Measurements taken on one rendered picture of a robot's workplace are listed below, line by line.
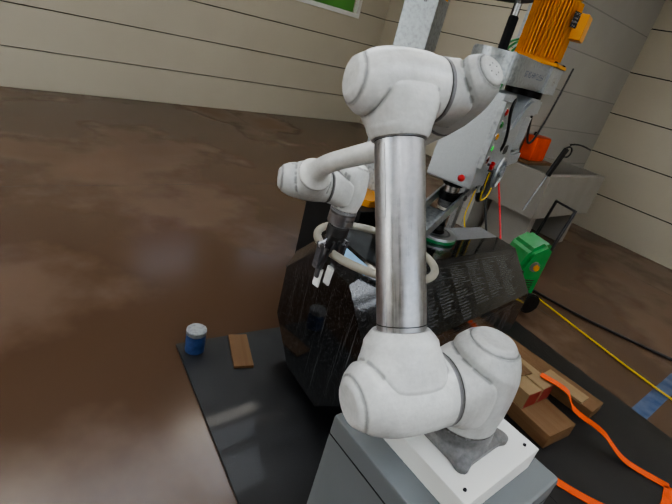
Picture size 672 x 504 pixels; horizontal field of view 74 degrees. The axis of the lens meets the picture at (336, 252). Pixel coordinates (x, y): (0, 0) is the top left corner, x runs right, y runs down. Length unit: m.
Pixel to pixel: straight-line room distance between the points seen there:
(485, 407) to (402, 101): 0.62
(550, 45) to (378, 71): 1.91
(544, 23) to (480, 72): 1.74
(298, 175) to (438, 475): 0.85
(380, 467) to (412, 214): 0.56
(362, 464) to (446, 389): 0.32
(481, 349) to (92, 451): 1.57
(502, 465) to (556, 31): 2.13
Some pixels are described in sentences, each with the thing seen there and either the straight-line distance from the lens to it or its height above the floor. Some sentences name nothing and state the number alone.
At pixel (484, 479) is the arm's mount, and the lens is 1.11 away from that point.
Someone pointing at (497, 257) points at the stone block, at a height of 0.80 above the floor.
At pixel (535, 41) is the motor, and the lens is 2.71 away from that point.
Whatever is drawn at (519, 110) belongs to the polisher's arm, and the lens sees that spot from 2.52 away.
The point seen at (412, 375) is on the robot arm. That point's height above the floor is 1.09.
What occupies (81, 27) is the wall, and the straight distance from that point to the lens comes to 7.39.
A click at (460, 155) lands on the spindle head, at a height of 1.26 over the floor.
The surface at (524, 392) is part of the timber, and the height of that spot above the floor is 0.20.
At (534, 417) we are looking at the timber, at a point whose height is 0.10.
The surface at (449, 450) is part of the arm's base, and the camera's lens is 1.09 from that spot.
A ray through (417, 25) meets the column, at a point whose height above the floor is 1.73.
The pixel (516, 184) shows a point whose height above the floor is 0.66.
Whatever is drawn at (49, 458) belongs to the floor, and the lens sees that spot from 2.09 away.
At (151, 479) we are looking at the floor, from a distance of 1.99.
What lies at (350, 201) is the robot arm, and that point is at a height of 1.15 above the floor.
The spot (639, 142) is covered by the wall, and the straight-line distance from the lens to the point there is 6.91.
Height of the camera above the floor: 1.61
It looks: 26 degrees down
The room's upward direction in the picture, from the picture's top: 15 degrees clockwise
